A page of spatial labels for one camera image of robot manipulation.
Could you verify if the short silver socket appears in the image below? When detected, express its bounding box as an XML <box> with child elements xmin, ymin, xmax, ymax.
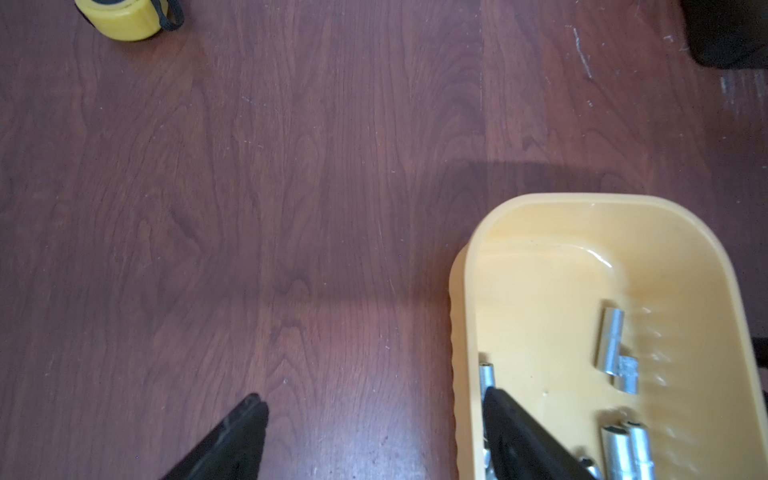
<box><xmin>613</xmin><ymin>355</ymin><xmax>639</xmax><ymax>395</ymax></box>

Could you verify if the yellow plastic storage box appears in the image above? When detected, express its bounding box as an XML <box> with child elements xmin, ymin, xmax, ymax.
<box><xmin>449</xmin><ymin>193</ymin><xmax>767</xmax><ymax>479</ymax></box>

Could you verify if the long silver socket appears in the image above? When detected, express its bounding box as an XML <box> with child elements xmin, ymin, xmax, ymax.
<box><xmin>595</xmin><ymin>307</ymin><xmax>624</xmax><ymax>376</ymax></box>

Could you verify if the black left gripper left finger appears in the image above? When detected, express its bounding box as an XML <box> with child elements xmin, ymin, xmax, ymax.
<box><xmin>163</xmin><ymin>393</ymin><xmax>269</xmax><ymax>479</ymax></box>

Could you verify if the black plastic toolbox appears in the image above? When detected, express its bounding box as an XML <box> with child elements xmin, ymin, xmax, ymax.
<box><xmin>681</xmin><ymin>0</ymin><xmax>767</xmax><ymax>70</ymax></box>

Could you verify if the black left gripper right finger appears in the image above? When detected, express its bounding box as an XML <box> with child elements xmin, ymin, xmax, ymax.
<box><xmin>482</xmin><ymin>387</ymin><xmax>592</xmax><ymax>479</ymax></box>

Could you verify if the yellow tape measure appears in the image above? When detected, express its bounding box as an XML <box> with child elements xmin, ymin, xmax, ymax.
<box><xmin>75</xmin><ymin>0</ymin><xmax>185</xmax><ymax>42</ymax></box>

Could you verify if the wide silver socket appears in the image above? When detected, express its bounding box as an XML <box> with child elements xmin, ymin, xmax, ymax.
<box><xmin>600</xmin><ymin>425</ymin><xmax>636</xmax><ymax>480</ymax></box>

